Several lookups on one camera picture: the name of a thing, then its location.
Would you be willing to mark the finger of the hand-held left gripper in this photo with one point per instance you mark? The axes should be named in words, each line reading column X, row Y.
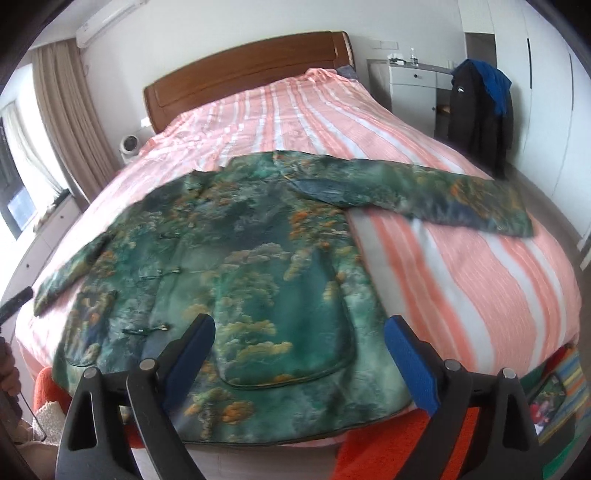
column 14, row 302

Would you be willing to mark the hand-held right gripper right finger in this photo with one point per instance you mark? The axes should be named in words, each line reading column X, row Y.
column 411, row 364

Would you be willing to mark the clear bottle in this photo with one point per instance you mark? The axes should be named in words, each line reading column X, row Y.
column 412, row 56

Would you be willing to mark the white fuzzy cloth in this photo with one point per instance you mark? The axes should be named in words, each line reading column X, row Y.
column 46, row 422

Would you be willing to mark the wooden headboard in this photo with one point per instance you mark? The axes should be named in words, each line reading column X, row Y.
column 240, row 69

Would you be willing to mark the white sheer curtain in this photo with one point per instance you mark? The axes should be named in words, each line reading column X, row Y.
column 27, row 157

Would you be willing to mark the blue cloth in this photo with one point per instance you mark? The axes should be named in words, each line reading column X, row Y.
column 496, row 87

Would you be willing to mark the white wall switch plate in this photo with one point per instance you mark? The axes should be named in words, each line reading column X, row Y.
column 388, row 44

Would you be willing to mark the white air conditioner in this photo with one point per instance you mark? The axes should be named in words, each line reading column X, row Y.
column 101, row 25

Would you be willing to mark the white bedside drawer cabinet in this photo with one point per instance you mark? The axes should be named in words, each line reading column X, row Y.
column 411, row 78

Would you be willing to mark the pink striped bed sheet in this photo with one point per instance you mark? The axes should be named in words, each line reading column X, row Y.
column 461, row 286

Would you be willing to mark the white wardrobe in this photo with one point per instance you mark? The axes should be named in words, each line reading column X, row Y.
column 545, row 92

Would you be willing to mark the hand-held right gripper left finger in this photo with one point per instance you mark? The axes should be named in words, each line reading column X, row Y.
column 189, row 364

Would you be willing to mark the black jacket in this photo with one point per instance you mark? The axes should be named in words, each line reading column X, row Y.
column 475, row 120

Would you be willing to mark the small white fan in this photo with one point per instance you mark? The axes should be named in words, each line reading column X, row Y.
column 130, row 146

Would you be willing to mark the person's left hand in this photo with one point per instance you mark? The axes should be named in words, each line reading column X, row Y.
column 7, row 367

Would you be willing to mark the orange fleece cloth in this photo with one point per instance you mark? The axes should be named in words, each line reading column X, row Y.
column 383, row 457

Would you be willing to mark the green patterned jacket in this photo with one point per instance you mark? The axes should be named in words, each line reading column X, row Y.
column 258, row 258

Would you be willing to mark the dark framed window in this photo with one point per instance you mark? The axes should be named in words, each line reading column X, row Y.
column 14, row 207

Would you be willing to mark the beige curtain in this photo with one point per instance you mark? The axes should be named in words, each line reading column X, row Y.
column 69, row 115

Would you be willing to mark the white window seat cabinet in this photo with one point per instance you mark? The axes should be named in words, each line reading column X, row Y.
column 46, row 235

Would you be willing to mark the grey pillow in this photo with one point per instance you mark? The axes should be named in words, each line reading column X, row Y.
column 347, row 71

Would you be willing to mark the colourful striped bag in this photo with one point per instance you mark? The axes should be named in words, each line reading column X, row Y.
column 563, row 369

